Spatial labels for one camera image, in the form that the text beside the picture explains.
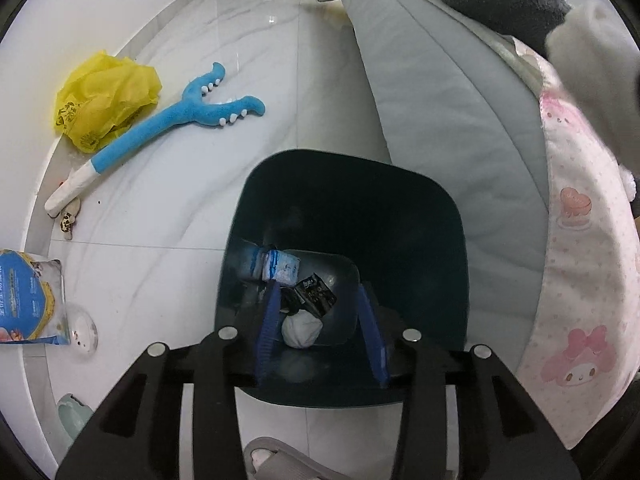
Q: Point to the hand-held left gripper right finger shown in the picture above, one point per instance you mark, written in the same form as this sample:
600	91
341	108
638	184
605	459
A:
374	345

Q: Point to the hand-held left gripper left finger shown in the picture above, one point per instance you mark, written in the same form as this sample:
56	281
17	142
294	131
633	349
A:
265	340

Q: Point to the white tissue ball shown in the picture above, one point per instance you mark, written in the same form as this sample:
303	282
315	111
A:
300	332

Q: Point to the black printed wrapper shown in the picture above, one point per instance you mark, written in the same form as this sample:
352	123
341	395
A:
315	295

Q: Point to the dark teal trash bin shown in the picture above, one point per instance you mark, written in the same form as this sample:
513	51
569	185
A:
350	210

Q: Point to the blue white plastic packet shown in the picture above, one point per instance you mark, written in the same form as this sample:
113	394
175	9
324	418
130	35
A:
282	265

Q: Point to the grey slipper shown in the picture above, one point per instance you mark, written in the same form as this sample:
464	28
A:
285	460

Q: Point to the clear plastic lid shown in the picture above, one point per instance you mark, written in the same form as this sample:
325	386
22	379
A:
82	332

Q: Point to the light green bowl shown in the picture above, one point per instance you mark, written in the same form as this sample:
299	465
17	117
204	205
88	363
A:
75	412

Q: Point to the pink printed blanket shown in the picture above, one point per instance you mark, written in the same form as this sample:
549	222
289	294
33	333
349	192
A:
585	260

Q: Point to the small spotted toy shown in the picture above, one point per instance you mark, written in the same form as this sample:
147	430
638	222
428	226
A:
67	220

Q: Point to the blue plush stick toy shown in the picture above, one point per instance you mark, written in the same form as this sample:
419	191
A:
165	120

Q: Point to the blue printed food bag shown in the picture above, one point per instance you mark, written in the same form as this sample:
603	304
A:
25	295

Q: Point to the yellow plastic bag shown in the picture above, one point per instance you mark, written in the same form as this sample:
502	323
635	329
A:
105	95

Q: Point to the white fleece cloth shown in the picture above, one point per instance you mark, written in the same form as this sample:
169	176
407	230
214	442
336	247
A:
595	60

